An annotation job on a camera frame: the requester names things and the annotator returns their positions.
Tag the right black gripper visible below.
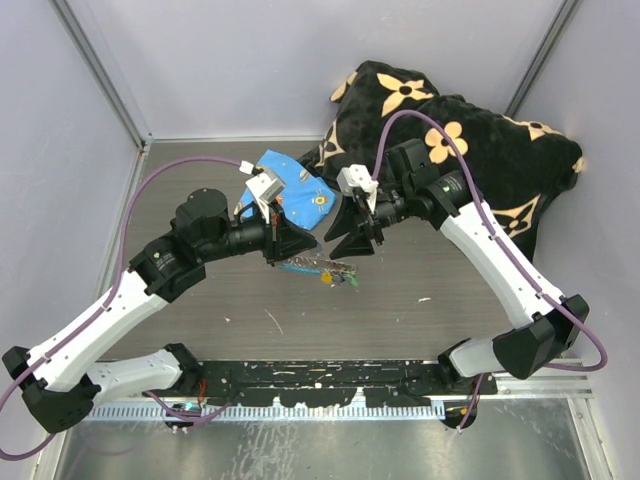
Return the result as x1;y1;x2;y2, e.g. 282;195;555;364
323;182;413;260

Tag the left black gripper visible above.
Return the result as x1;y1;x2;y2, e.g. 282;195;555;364
199;196;317;267

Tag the white blue large keyring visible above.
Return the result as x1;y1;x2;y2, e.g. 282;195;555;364
276;254;358;275

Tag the bunch of coloured keys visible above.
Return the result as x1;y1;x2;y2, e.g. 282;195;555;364
320;270;359;287

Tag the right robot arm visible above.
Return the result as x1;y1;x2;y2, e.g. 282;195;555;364
325;140;589;394

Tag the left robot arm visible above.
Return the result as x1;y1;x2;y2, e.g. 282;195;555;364
2;189;316;434

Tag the blue space print cloth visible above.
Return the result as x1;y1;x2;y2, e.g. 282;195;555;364
234;150;336;231

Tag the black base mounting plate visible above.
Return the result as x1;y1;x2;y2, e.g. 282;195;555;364
154;360;476;408

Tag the black floral plush pillow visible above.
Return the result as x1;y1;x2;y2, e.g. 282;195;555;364
298;60;583;258

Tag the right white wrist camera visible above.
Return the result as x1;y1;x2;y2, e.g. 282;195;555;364
337;164;379;212

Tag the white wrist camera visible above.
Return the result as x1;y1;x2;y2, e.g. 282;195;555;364
337;164;379;212
239;161;285;224

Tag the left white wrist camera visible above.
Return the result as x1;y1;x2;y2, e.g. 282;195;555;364
239;161;285;224

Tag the slotted cable duct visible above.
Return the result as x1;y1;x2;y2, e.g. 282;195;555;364
85;401;445;422

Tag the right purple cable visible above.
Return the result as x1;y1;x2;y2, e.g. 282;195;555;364
372;109;609;435

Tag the purple cable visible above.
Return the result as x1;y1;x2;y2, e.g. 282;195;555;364
0;155;251;460
372;109;609;435

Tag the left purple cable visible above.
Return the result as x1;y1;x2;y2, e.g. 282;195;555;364
0;155;251;460

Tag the aluminium frame rail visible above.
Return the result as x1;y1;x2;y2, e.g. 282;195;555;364
89;357;595;409

